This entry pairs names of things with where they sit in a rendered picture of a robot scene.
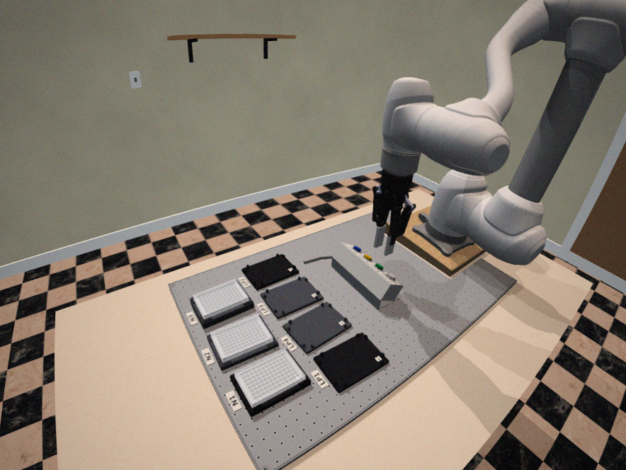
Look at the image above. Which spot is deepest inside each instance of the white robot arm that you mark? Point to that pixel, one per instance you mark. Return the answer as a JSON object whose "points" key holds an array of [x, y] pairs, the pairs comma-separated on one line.
{"points": [[466, 138]]}

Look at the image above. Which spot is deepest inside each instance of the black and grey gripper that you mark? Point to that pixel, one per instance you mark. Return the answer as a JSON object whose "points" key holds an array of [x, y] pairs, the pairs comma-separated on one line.
{"points": [[395, 191]]}

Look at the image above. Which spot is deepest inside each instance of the white button panel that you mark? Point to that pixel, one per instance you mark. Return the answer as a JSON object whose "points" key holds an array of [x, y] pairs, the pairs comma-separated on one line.
{"points": [[378, 286]]}

